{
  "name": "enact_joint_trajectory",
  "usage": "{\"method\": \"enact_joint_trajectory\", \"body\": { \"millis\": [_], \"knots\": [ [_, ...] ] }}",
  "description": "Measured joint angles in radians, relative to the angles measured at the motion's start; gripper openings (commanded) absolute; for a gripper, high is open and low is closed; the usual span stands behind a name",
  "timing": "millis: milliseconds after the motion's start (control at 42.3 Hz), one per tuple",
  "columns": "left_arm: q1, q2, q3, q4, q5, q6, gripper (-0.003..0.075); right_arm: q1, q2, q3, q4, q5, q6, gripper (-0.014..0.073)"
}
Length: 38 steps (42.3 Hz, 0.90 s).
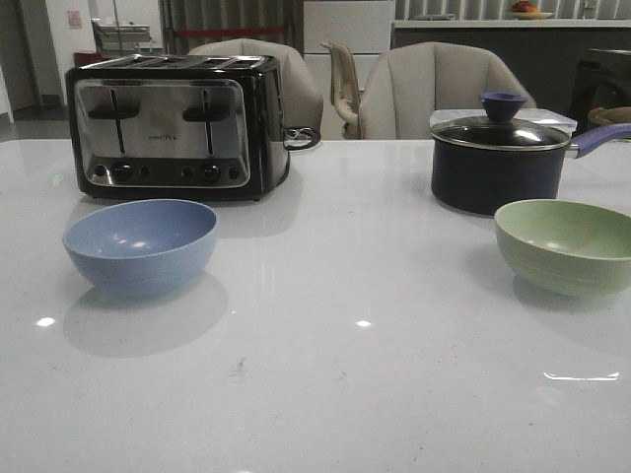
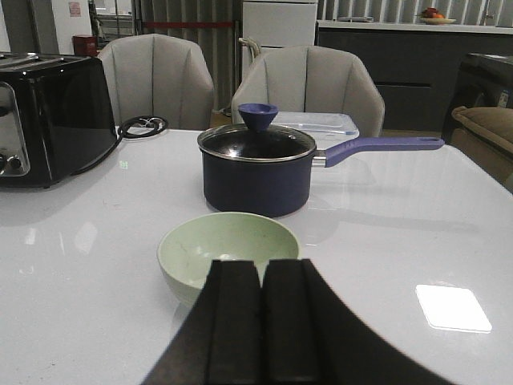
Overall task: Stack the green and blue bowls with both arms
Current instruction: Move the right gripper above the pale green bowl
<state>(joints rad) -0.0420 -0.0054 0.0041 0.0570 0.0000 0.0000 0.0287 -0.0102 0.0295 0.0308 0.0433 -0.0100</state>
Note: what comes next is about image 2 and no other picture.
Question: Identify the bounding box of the black chrome toaster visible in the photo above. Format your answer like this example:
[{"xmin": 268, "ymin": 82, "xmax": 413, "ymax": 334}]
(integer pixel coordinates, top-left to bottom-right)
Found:
[{"xmin": 1, "ymin": 52, "xmax": 118, "ymax": 188}]

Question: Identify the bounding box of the red box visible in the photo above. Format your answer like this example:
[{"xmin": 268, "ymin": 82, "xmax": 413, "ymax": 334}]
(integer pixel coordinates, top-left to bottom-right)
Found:
[{"xmin": 72, "ymin": 34, "xmax": 98, "ymax": 57}]

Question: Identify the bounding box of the pink wall poster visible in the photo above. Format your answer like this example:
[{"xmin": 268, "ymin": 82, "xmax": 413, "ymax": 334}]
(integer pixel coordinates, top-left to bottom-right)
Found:
[{"xmin": 68, "ymin": 1, "xmax": 81, "ymax": 18}]

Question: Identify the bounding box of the clear plastic storage container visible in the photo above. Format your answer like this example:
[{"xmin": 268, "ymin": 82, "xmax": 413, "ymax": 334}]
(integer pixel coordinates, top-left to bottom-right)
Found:
[{"xmin": 273, "ymin": 111, "xmax": 359, "ymax": 137}]

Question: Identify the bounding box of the beige upholstered chair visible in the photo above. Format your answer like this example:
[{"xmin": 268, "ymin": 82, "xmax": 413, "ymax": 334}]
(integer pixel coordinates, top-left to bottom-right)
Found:
[
  {"xmin": 98, "ymin": 34, "xmax": 214, "ymax": 131},
  {"xmin": 231, "ymin": 46, "xmax": 385, "ymax": 137}
]

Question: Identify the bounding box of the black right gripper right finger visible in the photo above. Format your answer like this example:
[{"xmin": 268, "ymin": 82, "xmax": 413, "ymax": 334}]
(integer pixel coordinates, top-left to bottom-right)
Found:
[{"xmin": 263, "ymin": 259, "xmax": 447, "ymax": 384}]

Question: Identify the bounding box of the dark blue saucepan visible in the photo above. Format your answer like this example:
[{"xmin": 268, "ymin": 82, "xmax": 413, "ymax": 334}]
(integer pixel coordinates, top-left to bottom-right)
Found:
[{"xmin": 201, "ymin": 136, "xmax": 444, "ymax": 217}]

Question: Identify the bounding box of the cream plastic chair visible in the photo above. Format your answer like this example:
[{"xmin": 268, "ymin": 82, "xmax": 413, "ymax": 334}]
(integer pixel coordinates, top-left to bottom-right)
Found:
[{"xmin": 238, "ymin": 38, "xmax": 261, "ymax": 77}]

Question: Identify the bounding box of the fruit plate on counter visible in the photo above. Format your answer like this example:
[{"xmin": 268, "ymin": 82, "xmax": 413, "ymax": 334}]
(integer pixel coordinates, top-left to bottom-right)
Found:
[{"xmin": 418, "ymin": 7, "xmax": 456, "ymax": 25}]

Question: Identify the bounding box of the glass lid blue knob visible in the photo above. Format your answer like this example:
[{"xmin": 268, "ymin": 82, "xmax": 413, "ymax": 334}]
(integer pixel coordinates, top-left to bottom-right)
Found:
[{"xmin": 197, "ymin": 103, "xmax": 317, "ymax": 163}]

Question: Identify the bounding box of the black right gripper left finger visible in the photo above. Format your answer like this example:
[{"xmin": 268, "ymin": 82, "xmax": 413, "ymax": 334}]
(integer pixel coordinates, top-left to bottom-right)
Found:
[{"xmin": 143, "ymin": 261, "xmax": 261, "ymax": 384}]

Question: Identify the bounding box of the white cabinet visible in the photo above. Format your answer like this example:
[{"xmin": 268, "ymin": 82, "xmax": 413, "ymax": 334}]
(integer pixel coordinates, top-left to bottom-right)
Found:
[{"xmin": 242, "ymin": 0, "xmax": 318, "ymax": 48}]

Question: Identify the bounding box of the black toaster power cable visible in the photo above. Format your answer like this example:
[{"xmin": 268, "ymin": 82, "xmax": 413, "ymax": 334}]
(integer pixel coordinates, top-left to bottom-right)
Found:
[{"xmin": 118, "ymin": 115, "xmax": 168, "ymax": 140}]

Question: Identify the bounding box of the green bowl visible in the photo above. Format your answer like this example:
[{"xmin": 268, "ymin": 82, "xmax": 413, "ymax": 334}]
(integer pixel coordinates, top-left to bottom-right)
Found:
[{"xmin": 156, "ymin": 212, "xmax": 301, "ymax": 307}]

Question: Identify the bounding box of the tan cushion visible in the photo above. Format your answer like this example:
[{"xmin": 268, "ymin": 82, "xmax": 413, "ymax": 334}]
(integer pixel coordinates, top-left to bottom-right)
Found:
[{"xmin": 450, "ymin": 106, "xmax": 512, "ymax": 191}]

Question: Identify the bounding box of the dark grey counter unit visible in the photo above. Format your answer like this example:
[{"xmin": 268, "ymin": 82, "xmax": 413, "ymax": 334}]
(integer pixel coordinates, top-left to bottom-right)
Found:
[{"xmin": 316, "ymin": 21, "xmax": 512, "ymax": 132}]

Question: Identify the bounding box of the right beige upholstered chair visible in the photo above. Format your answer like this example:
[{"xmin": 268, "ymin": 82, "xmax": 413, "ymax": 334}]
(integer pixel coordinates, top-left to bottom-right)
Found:
[{"xmin": 231, "ymin": 46, "xmax": 385, "ymax": 137}]

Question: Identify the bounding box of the left beige upholstered chair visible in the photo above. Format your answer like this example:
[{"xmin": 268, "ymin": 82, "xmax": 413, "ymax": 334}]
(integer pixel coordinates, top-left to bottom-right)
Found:
[{"xmin": 98, "ymin": 34, "xmax": 214, "ymax": 131}]

